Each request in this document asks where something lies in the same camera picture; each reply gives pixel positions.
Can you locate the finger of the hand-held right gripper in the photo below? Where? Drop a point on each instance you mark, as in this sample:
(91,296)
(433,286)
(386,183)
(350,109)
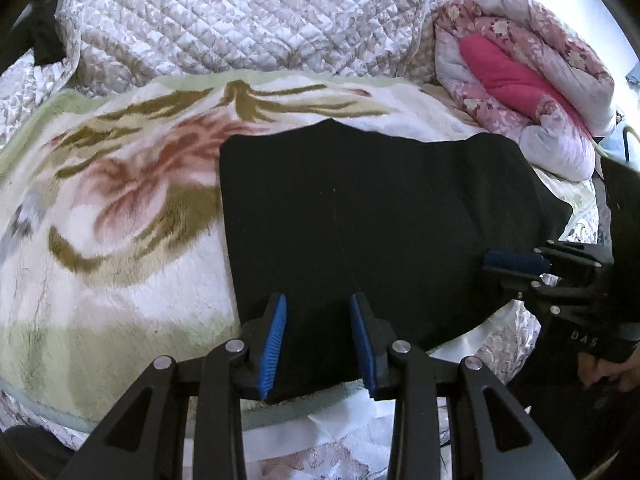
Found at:
(545,294)
(515,261)

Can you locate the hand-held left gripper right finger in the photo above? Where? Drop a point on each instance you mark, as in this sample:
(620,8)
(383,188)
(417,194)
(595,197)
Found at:
(362,345)

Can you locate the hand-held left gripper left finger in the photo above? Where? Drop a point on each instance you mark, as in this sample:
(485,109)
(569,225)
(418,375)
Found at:
(272,345)

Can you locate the black pants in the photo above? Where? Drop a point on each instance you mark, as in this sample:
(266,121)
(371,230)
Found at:
(375,210)

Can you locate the person's right hand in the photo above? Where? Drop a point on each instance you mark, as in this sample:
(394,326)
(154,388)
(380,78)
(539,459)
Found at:
(602,374)

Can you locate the white blanket label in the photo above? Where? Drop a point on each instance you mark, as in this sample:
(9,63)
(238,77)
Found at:
(345,417)

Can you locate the pale blue object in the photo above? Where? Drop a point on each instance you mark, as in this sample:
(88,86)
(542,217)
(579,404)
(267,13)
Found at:
(617,145)

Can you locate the floral fleece blanket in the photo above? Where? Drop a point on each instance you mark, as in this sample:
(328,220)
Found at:
(125,210)

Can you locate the pink floral comforter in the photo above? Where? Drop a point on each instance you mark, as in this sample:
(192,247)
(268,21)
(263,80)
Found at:
(500,25)

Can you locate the grey quilted bedspread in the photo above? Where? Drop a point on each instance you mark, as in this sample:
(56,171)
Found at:
(200,20)

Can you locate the black garment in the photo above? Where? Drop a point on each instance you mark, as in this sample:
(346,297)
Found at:
(47,40)

